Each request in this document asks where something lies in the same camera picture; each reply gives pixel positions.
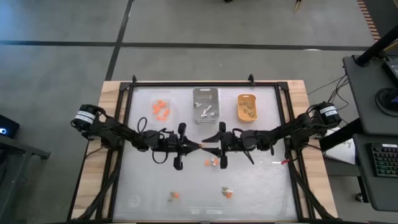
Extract grey plastic bin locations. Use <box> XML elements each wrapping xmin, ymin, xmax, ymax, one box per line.
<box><xmin>192</xmin><ymin>86</ymin><xmax>221</xmax><ymax>126</ymax></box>

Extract yellow plastic basket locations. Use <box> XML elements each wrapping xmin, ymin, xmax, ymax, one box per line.
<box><xmin>236</xmin><ymin>93</ymin><xmax>259</xmax><ymax>123</ymax></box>

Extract black mat with orange stripes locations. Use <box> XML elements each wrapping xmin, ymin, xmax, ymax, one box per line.
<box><xmin>356</xmin><ymin>0</ymin><xmax>398</xmax><ymax>42</ymax></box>

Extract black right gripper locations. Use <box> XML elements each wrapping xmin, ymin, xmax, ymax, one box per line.
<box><xmin>201</xmin><ymin>122</ymin><xmax>249</xmax><ymax>158</ymax></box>

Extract white paper sheet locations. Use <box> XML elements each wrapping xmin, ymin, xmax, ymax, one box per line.
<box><xmin>325</xmin><ymin>126</ymin><xmax>357</xmax><ymax>166</ymax></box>

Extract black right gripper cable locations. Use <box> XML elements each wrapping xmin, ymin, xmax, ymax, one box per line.
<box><xmin>231</xmin><ymin>127</ymin><xmax>276</xmax><ymax>166</ymax></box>

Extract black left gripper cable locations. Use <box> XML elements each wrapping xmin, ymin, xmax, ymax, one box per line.
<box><xmin>136</xmin><ymin>116</ymin><xmax>170</xmax><ymax>165</ymax></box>

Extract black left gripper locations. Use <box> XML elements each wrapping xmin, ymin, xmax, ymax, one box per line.
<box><xmin>152</xmin><ymin>123</ymin><xmax>201</xmax><ymax>159</ymax></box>

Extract black backlit keyboard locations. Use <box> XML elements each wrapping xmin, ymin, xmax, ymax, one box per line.
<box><xmin>369</xmin><ymin>142</ymin><xmax>398</xmax><ymax>179</ymax></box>

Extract black round stand base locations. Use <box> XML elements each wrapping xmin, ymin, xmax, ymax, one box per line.
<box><xmin>374</xmin><ymin>86</ymin><xmax>398</xmax><ymax>118</ymax></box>

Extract black device with blue light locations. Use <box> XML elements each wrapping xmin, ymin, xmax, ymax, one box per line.
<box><xmin>0</xmin><ymin>114</ymin><xmax>21</xmax><ymax>139</ymax></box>

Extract clear plastic bin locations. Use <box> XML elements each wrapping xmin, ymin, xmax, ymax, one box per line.
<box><xmin>148</xmin><ymin>90</ymin><xmax>174</xmax><ymax>126</ymax></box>

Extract grey metal desk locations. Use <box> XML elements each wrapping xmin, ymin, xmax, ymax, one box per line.
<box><xmin>0</xmin><ymin>135</ymin><xmax>52</xmax><ymax>224</ymax></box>

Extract black cable bundle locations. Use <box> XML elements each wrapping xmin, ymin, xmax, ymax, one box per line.
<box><xmin>307</xmin><ymin>74</ymin><xmax>351</xmax><ymax>108</ymax></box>

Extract black desk pole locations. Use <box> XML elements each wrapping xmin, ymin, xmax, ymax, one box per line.
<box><xmin>355</xmin><ymin>24</ymin><xmax>398</xmax><ymax>67</ymax></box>

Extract dark grey side desk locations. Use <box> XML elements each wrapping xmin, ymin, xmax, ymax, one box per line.
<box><xmin>353</xmin><ymin>133</ymin><xmax>398</xmax><ymax>213</ymax></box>
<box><xmin>341</xmin><ymin>55</ymin><xmax>398</xmax><ymax>136</ymax></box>

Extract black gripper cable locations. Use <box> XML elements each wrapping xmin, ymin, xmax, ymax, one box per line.
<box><xmin>231</xmin><ymin>127</ymin><xmax>276</xmax><ymax>166</ymax></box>
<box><xmin>136</xmin><ymin>116</ymin><xmax>170</xmax><ymax>165</ymax></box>

